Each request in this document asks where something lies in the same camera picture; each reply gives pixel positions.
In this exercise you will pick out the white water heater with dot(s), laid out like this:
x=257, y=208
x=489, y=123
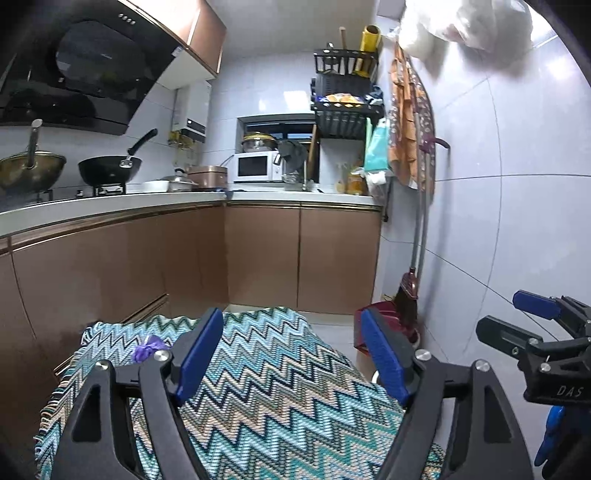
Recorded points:
x=196, y=106

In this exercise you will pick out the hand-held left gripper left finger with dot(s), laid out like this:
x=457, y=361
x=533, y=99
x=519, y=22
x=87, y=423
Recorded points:
x=198, y=355

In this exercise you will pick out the small white plastic bag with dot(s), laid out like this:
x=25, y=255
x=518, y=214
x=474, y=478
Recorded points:
x=378, y=179

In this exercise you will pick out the broom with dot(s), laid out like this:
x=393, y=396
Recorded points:
x=408, y=295

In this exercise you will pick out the black dish rack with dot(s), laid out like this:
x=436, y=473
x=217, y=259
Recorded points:
x=346, y=120

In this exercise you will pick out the dark cloth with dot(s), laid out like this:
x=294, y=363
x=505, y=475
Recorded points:
x=293, y=154

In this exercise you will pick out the white appliance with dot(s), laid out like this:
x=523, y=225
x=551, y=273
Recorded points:
x=337, y=157

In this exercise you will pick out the black wok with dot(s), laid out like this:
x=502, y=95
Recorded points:
x=108, y=168

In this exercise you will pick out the white tray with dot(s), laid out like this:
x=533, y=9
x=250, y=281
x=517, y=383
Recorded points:
x=154, y=186

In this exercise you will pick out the brown rice cooker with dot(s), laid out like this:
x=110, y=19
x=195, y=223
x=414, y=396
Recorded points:
x=207, y=177

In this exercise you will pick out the black range hood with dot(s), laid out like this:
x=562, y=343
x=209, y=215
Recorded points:
x=83, y=60

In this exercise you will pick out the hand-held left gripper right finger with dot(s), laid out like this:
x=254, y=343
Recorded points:
x=383, y=355

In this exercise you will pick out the large white plastic bag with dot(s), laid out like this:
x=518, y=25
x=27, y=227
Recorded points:
x=461, y=23

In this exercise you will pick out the white microwave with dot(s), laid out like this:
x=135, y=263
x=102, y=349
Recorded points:
x=251, y=167

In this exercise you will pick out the patterned hanging apron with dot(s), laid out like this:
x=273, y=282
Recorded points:
x=406, y=138

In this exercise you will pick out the window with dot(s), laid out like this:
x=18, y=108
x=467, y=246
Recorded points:
x=295, y=124

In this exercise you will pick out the brown wall cabinet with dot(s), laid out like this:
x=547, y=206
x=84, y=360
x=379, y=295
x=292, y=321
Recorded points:
x=203, y=37

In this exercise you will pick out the orange jar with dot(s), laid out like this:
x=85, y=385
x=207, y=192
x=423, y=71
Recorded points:
x=358, y=182

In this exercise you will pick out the steel pot with glass lid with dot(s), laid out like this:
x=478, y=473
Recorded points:
x=258, y=143

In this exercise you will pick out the purple wrapper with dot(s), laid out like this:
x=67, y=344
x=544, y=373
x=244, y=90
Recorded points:
x=150, y=350

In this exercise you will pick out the dark red dustpan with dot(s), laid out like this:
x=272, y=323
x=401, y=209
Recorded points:
x=397, y=318

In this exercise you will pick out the zigzag knitted blanket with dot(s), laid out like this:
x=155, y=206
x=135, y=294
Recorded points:
x=277, y=378

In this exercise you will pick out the glass jar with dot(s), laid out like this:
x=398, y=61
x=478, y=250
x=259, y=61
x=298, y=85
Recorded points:
x=292, y=181

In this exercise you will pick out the person's right hand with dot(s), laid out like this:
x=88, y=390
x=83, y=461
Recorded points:
x=549, y=434

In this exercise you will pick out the brass wok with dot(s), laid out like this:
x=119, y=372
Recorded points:
x=32, y=168

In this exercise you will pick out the teal plastic bag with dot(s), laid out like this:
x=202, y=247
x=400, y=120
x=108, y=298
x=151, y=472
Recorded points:
x=376, y=147

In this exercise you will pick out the brown kitchen cabinet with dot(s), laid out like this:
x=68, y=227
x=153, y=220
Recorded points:
x=263, y=258

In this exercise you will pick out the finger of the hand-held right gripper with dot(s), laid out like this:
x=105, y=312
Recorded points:
x=535, y=302
x=501, y=334

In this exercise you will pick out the yellow wrap roll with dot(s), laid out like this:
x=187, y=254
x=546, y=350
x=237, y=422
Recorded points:
x=369, y=46

